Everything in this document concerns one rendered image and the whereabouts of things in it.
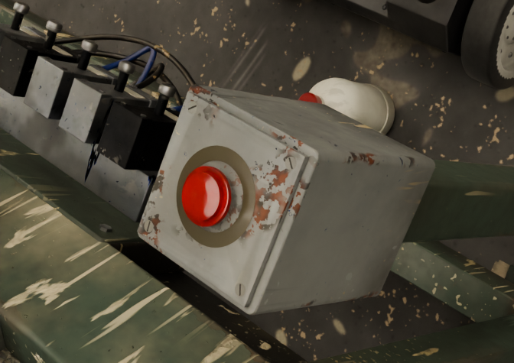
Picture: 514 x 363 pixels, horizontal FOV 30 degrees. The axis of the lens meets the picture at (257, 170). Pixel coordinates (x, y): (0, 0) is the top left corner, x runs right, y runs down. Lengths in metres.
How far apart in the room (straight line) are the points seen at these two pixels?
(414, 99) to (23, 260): 0.89
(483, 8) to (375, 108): 0.30
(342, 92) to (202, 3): 0.49
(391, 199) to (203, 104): 0.16
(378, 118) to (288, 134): 0.97
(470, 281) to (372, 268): 0.65
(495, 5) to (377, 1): 0.19
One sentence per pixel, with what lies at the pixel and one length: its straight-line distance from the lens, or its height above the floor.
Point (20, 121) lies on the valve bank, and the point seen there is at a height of 0.74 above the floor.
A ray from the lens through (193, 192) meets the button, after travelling 0.63.
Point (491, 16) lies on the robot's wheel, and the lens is 1.36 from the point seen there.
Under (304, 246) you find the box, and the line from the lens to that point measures 0.64.
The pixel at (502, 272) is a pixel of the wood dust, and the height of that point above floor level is 0.00.
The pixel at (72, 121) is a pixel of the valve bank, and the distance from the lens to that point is 0.99.
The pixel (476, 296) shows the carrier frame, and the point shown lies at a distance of 1.37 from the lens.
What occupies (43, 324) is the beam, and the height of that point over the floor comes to 0.89.
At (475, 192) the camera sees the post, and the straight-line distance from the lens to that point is 0.91.
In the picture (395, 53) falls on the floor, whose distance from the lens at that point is 1.64.
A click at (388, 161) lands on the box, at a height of 0.83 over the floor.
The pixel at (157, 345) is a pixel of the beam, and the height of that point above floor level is 0.85.
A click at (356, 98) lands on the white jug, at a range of 1.52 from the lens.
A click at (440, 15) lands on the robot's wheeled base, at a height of 0.21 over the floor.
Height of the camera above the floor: 1.43
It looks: 53 degrees down
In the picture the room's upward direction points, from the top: 87 degrees counter-clockwise
